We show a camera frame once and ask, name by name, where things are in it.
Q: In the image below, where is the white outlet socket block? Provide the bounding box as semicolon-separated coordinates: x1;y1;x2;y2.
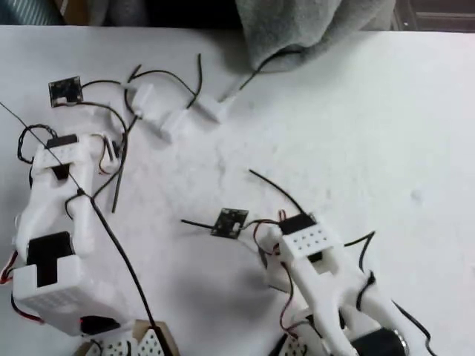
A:
160;108;194;143

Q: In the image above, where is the white two-prong plug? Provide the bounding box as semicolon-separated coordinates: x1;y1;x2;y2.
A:
122;82;155;120

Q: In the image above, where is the grey cloth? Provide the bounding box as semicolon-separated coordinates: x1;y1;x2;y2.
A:
235;0;396;73

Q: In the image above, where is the brown cardboard piece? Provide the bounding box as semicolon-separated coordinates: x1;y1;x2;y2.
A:
131;319;180;356

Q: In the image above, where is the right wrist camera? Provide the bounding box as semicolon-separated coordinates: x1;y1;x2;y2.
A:
210;208;249;240

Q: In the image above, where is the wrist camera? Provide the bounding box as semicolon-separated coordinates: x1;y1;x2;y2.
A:
47;76;84;109
210;208;249;240

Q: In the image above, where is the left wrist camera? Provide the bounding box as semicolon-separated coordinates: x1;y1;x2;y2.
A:
47;76;84;109

